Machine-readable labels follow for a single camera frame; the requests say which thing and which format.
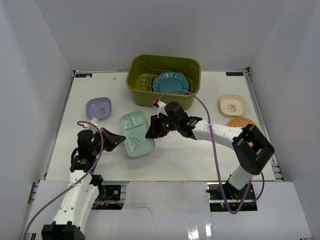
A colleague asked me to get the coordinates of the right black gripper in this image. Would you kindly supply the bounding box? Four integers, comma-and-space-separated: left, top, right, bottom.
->
146, 114, 180, 139

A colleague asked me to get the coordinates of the mint green square plate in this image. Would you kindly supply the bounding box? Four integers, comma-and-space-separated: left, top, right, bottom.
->
119, 111, 155, 158

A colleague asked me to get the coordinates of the lavender square dish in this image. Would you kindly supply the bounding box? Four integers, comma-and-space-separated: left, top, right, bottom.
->
85, 97, 112, 120

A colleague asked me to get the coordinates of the black rimmed beige plate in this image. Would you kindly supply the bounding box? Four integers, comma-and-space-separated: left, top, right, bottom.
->
150, 79, 154, 92

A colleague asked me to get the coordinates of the teal scalloped plate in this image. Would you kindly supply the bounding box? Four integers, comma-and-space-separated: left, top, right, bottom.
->
153, 71, 190, 95

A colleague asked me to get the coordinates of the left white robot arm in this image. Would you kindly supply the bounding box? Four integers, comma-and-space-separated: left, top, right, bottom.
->
41, 127, 126, 240

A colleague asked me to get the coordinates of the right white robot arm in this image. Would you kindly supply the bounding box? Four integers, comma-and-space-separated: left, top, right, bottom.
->
145, 99, 275, 200

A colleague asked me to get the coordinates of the olive green plastic bin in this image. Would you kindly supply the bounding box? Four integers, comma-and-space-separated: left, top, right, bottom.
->
126, 54, 201, 110

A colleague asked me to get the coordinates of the cream square dish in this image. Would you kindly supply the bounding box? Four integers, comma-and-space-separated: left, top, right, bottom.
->
219, 94, 247, 117

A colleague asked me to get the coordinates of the orange woven round plate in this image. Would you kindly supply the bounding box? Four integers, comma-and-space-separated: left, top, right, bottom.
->
226, 116, 261, 147

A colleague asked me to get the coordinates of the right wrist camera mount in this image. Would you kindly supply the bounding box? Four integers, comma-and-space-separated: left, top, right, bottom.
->
152, 99, 167, 117

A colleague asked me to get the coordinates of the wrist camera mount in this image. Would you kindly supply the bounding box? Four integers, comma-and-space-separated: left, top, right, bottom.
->
152, 99, 167, 117
87, 117, 99, 129

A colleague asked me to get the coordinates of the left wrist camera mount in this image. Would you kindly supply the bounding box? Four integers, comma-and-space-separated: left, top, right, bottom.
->
87, 117, 99, 129

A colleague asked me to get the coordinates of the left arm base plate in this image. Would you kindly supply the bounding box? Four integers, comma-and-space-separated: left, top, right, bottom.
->
95, 184, 122, 203

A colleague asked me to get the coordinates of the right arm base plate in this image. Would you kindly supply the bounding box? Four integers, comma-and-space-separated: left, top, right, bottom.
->
206, 182, 258, 208

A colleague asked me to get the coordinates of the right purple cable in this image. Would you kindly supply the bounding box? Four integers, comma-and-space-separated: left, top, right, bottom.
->
158, 89, 266, 215

